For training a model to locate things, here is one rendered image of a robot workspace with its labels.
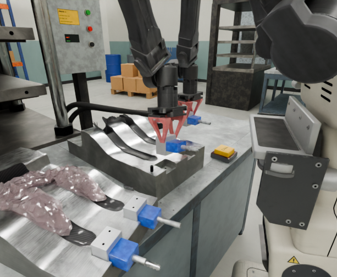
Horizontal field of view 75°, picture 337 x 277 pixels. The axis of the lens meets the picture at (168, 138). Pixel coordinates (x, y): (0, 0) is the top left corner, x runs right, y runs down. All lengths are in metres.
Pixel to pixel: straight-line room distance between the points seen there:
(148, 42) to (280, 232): 0.55
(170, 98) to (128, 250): 0.37
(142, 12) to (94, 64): 0.98
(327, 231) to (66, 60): 1.29
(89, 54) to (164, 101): 0.91
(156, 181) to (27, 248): 0.32
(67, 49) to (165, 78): 0.86
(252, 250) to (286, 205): 1.19
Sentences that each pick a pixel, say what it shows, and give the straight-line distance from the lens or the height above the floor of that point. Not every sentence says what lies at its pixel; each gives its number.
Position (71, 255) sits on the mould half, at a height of 0.85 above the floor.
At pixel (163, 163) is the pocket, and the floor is 0.88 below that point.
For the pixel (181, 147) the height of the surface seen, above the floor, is 0.97.
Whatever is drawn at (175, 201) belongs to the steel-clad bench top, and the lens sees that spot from 0.67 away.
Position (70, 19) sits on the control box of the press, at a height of 1.34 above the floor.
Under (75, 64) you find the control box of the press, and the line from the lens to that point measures 1.40.
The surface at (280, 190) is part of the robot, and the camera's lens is 0.48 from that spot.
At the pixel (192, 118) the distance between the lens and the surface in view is 0.89.
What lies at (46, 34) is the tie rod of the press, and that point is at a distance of 1.20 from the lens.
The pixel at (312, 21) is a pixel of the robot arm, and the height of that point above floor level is 1.24.
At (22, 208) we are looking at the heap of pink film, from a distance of 0.57.
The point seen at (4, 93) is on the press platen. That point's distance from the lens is 1.21.
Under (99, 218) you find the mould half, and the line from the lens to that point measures 0.56.
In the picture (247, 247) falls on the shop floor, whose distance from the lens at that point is 1.69.
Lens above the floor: 1.22
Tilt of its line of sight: 23 degrees down
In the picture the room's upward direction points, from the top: straight up
